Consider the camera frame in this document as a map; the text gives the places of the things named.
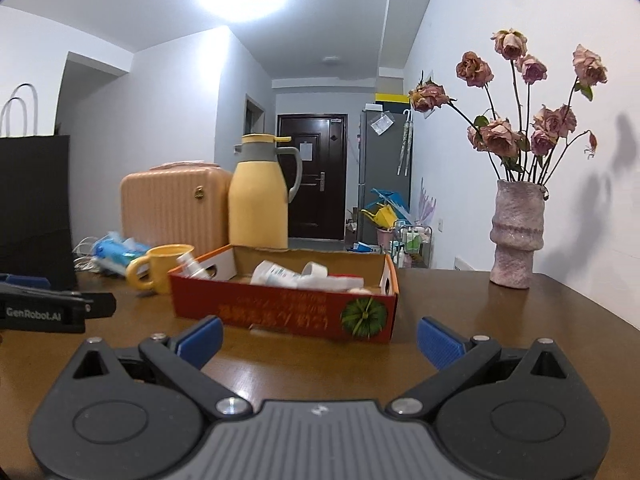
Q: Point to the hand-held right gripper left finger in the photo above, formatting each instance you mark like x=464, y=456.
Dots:
x=202, y=340

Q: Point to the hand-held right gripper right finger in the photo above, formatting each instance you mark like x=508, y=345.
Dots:
x=440, y=342

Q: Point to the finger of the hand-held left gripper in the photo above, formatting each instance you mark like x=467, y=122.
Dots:
x=100, y=306
x=25, y=280

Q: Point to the orange cardboard box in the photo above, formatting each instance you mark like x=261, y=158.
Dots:
x=280, y=310

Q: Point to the white nasal spray bottle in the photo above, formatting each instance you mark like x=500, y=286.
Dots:
x=272, y=275

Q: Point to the blue tissue pack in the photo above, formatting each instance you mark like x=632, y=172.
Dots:
x=112, y=252

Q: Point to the yellow ceramic mug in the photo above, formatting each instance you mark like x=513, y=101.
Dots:
x=160, y=270

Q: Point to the black paper bag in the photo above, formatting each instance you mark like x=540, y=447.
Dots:
x=35, y=210

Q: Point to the small white bottle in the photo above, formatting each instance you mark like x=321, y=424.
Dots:
x=192, y=265

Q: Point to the white flat panel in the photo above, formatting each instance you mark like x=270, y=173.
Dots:
x=472, y=263

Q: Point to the pink plastic bucket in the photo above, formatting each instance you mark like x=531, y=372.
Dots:
x=385, y=237

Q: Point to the pink ribbed hard case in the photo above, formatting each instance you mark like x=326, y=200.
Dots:
x=170, y=210

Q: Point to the pink textured vase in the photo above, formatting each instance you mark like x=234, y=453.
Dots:
x=517, y=240

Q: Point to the purple flower decoration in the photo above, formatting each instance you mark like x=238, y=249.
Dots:
x=427, y=205

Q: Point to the yellow plastic object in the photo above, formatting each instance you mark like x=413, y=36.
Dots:
x=382, y=216

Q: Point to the yellow thermos jug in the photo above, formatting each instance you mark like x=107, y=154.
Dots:
x=257, y=205

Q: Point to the blue plastic object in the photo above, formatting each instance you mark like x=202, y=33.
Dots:
x=392, y=200

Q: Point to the dark wooden door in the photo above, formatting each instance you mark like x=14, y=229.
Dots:
x=310, y=210

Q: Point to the grey refrigerator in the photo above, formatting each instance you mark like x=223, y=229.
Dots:
x=380, y=170

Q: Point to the hanging folded umbrella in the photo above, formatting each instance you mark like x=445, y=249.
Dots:
x=406, y=140

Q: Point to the white paper notice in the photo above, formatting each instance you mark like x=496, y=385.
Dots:
x=306, y=152

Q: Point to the bunch of dried pink roses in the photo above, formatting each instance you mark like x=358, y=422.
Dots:
x=500, y=135

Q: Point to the clear plastic bag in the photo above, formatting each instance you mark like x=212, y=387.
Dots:
x=381, y=123

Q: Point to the yellow and black box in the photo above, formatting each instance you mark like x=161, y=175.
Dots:
x=391, y=98

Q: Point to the round ceiling lamp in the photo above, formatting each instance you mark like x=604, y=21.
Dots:
x=331, y=60

